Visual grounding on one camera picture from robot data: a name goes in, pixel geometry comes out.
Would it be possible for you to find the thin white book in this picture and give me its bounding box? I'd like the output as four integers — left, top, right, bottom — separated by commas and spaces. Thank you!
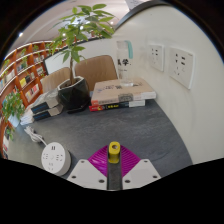
19, 117, 35, 127

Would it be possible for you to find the yellow charger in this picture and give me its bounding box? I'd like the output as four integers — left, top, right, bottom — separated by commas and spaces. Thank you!
107, 141, 121, 165

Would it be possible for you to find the round white power strip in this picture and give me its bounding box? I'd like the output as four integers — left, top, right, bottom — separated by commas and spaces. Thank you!
40, 141, 72, 177

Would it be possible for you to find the clear bottle with teal strap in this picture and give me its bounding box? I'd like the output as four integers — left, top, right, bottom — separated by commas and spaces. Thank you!
115, 39, 135, 87

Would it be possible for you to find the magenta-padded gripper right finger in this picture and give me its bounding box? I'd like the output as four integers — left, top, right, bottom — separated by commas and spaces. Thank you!
114, 145, 162, 191

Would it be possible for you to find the leafy plant in white pot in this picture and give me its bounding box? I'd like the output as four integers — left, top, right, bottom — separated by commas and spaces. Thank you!
0, 91, 26, 141

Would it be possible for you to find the white hanging banner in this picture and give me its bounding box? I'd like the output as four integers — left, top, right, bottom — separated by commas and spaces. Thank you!
124, 0, 145, 11

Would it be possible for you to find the red and black book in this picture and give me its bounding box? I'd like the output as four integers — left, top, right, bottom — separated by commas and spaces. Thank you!
88, 98, 147, 113

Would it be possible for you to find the orange bookshelf unit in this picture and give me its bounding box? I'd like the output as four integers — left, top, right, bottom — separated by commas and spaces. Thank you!
0, 40, 56, 160

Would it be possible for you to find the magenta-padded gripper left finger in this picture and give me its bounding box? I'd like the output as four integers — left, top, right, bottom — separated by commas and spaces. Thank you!
66, 145, 116, 191

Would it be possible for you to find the tall plant in black pot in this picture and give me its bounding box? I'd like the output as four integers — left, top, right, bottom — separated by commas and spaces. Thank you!
49, 3, 116, 111

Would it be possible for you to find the white wall socket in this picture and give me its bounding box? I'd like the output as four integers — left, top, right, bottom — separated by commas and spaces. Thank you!
148, 43, 166, 73
168, 46, 196, 91

